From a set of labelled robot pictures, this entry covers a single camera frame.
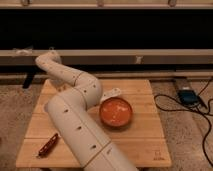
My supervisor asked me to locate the black cable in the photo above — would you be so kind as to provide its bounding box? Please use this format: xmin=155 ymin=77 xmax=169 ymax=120
xmin=153 ymin=75 xmax=213 ymax=168

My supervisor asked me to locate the blue power adapter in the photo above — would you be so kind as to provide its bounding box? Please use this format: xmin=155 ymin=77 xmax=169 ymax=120
xmin=178 ymin=89 xmax=198 ymax=105

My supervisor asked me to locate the orange ceramic bowl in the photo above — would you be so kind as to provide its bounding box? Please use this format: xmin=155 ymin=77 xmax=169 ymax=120
xmin=99 ymin=97 xmax=133 ymax=128

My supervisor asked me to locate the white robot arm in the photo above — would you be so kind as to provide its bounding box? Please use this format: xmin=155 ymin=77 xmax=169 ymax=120
xmin=35 ymin=51 xmax=138 ymax=171

